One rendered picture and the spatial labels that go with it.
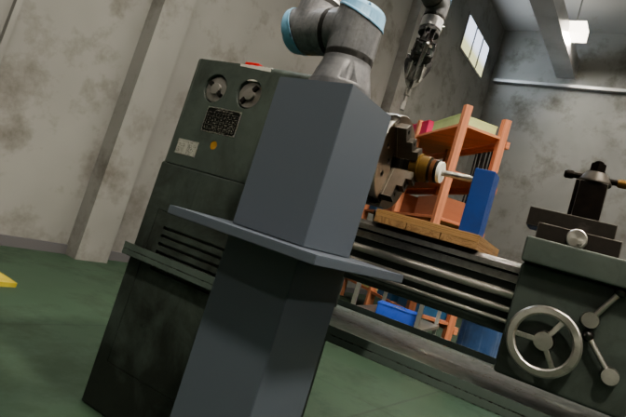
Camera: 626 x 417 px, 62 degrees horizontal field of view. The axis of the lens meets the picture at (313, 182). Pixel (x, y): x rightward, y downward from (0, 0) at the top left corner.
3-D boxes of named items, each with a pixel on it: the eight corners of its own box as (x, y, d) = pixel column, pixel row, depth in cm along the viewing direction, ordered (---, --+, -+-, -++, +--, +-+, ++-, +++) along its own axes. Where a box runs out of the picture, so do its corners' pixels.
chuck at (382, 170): (339, 186, 159) (372, 94, 164) (372, 213, 186) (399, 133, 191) (365, 193, 154) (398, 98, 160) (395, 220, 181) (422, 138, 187)
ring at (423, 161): (411, 148, 164) (439, 154, 160) (418, 155, 172) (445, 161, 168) (402, 176, 164) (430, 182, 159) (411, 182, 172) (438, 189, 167)
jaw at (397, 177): (386, 172, 173) (372, 202, 168) (383, 164, 169) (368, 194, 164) (416, 180, 167) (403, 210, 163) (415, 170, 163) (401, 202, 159)
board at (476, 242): (373, 221, 150) (376, 208, 151) (409, 236, 182) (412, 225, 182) (475, 249, 136) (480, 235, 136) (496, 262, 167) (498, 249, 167)
